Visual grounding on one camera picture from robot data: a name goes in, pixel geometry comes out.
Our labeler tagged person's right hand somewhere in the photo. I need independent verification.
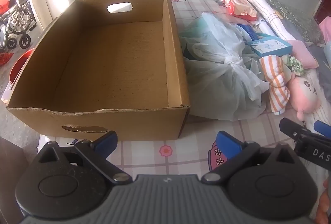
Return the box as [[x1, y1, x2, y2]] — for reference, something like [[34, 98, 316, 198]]
[[316, 179, 331, 224]]

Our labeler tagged rolled white towel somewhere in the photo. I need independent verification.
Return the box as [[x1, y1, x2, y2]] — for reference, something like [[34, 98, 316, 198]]
[[235, 0, 296, 41]]

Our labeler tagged red plastic basin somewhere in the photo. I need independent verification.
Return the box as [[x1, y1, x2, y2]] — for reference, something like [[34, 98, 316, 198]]
[[9, 48, 35, 85]]

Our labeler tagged white plastic bag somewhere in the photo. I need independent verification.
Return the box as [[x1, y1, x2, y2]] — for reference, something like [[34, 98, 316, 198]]
[[178, 12, 271, 122]]

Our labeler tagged grey floral pillow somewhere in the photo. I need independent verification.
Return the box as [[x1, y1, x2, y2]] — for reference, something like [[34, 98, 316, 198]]
[[266, 0, 326, 46]]

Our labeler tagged red wet wipes pack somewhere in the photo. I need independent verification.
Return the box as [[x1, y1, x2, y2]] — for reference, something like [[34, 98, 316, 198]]
[[222, 0, 258, 21]]

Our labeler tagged green patterned cloth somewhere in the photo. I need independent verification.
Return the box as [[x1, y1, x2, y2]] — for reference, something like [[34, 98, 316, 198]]
[[282, 55, 306, 76]]

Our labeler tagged pink plush toy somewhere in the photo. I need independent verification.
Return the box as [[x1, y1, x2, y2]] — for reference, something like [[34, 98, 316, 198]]
[[287, 68, 325, 121]]

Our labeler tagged wheelchair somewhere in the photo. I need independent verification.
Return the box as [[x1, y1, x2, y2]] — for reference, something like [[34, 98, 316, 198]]
[[0, 0, 34, 50]]

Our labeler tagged orange striped towel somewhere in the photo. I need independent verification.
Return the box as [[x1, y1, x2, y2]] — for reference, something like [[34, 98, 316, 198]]
[[259, 55, 292, 114]]

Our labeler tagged brown cardboard box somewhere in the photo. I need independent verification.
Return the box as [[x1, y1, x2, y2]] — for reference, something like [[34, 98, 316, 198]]
[[6, 0, 191, 141]]

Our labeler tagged blue plaster box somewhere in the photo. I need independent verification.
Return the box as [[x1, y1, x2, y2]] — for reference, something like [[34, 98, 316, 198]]
[[244, 35, 293, 57]]

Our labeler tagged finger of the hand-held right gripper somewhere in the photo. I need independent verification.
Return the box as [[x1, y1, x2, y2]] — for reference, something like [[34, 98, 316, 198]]
[[314, 121, 331, 138], [279, 118, 311, 142]]

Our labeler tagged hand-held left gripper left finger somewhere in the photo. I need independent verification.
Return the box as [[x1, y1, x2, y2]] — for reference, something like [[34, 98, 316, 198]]
[[34, 130, 133, 185]]

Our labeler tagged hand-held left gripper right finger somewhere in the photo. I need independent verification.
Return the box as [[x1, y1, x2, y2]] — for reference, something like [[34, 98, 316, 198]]
[[200, 131, 302, 184]]

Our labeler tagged pink sponge cloth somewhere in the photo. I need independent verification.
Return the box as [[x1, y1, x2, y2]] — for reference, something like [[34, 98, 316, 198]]
[[290, 39, 319, 69]]

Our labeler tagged dark red door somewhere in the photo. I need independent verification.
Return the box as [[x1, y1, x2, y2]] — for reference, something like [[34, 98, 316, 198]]
[[313, 0, 331, 25]]

